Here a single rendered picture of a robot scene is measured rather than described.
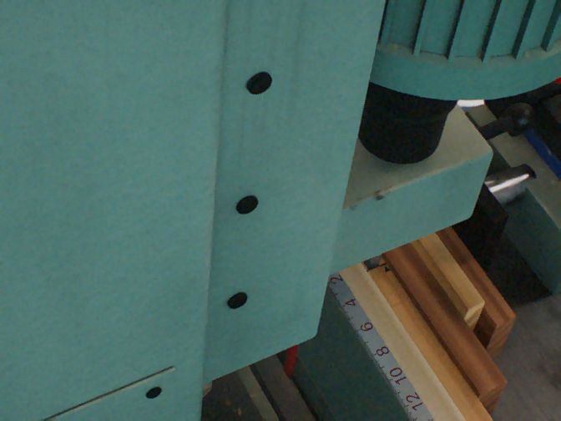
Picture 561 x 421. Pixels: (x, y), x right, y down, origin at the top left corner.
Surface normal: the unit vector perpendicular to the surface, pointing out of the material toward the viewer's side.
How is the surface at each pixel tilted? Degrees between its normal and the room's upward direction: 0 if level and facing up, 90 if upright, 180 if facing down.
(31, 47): 90
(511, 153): 0
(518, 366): 0
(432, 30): 90
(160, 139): 90
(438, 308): 0
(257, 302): 90
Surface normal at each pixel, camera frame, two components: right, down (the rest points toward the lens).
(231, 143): 0.47, 0.73
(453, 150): 0.08, -0.60
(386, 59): -0.36, 0.73
